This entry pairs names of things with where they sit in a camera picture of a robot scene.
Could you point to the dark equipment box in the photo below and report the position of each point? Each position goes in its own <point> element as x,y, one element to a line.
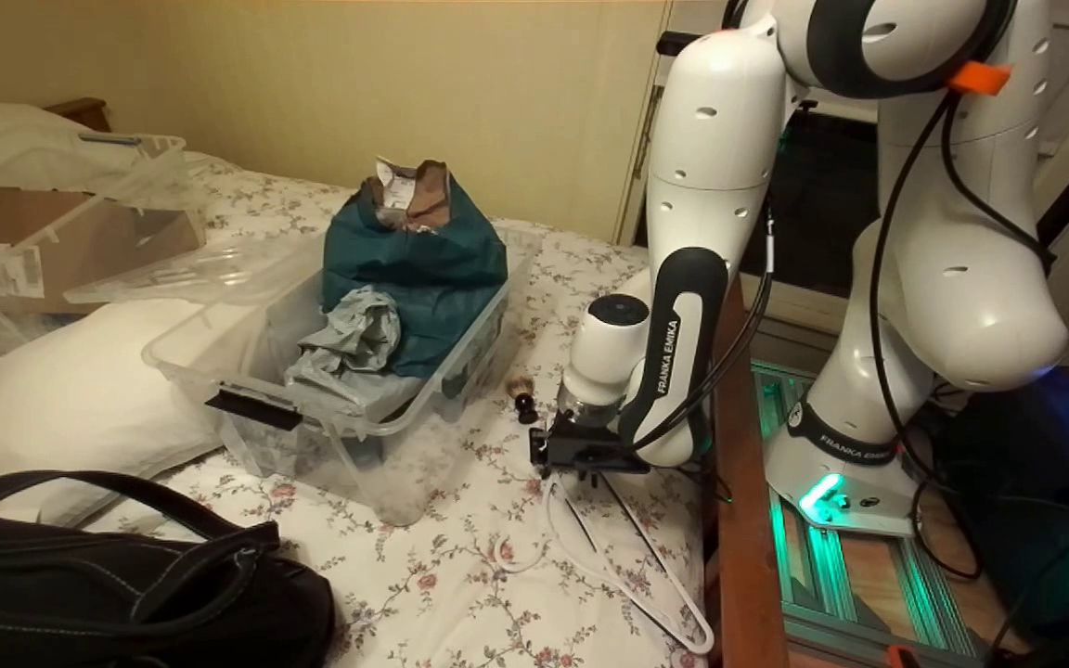
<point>1057,493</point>

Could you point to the grey-blue crumpled cloth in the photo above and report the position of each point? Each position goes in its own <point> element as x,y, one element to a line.
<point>353,335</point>

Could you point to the floral bedsheet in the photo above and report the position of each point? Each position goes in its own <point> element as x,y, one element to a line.
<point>435,579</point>

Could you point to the clear plastic container box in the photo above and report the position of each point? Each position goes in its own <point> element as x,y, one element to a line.
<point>353,477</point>

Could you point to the metal robot mounting platform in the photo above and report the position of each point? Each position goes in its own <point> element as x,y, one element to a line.
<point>818,579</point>

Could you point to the small orange object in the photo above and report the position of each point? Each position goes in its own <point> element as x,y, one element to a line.
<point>903,658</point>

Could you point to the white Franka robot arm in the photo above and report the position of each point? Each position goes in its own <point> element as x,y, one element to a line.
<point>966,284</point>

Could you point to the brown cardboard box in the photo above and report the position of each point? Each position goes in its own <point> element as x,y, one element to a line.
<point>64,229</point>

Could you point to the white pillow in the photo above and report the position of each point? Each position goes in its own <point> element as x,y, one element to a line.
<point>90,393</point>

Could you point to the white clothing hanger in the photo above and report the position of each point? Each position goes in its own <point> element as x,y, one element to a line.
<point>704,637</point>

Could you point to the clear plastic bag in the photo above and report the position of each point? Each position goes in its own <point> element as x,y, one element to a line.
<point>15,141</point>

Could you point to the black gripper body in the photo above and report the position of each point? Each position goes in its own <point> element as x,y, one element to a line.
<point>584,445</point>

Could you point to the dark cabinet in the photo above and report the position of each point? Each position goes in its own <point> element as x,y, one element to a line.
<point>818,210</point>

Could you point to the crumpled brown white paper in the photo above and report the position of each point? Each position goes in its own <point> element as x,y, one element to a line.
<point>407,198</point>

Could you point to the teal clothing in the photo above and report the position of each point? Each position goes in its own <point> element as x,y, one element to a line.
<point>435,273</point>

